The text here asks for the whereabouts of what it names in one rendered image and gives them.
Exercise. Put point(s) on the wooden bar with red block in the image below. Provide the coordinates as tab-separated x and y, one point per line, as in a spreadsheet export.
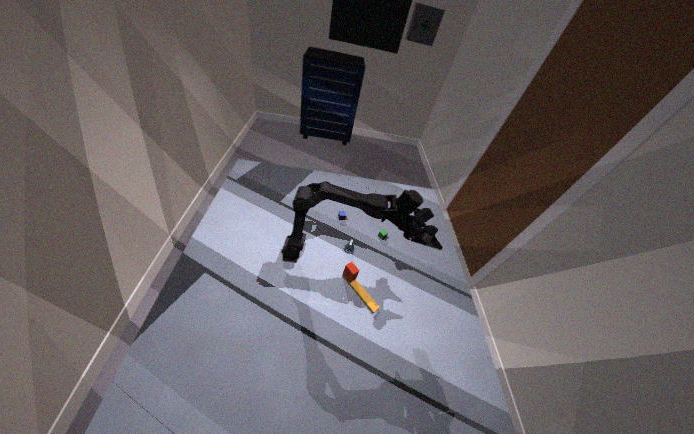
350	274

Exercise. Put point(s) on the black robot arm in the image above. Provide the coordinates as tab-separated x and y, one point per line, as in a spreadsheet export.
374	205

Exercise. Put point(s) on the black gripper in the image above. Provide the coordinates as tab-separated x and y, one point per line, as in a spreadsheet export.
425	236

